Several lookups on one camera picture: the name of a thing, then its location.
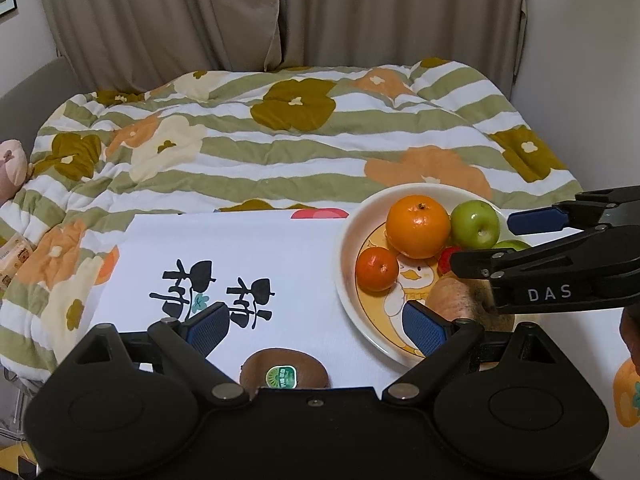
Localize pink plush toy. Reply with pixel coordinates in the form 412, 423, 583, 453
0, 140, 28, 201

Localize white fruit-print cloth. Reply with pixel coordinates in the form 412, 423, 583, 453
86, 207, 640, 431

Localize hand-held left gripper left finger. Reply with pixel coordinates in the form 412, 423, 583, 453
64, 301, 252, 407

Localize small mandarin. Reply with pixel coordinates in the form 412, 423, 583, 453
355, 247, 400, 294

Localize beige curtain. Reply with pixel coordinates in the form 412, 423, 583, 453
35, 0, 284, 92
270, 0, 529, 97

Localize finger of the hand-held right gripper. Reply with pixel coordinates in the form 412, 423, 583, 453
507, 187, 640, 236
449, 225, 640, 282

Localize beige snack packet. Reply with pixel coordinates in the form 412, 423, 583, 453
0, 232, 35, 291

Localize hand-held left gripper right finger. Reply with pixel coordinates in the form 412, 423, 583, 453
382, 301, 559, 404

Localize cream duck-print plate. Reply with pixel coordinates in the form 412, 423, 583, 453
334, 185, 551, 372

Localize striped floral blanket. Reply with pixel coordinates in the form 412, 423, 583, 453
0, 57, 586, 376

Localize grey bed frame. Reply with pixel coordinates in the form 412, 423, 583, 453
0, 57, 76, 161

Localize red cherry tomato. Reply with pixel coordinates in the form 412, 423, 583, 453
438, 247, 464, 275

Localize person's right hand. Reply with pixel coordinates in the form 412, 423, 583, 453
619, 305, 640, 363

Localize large orange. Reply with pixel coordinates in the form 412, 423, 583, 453
385, 195, 452, 259

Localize brown kiwi with green sticker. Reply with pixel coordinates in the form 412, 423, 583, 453
239, 347, 331, 391

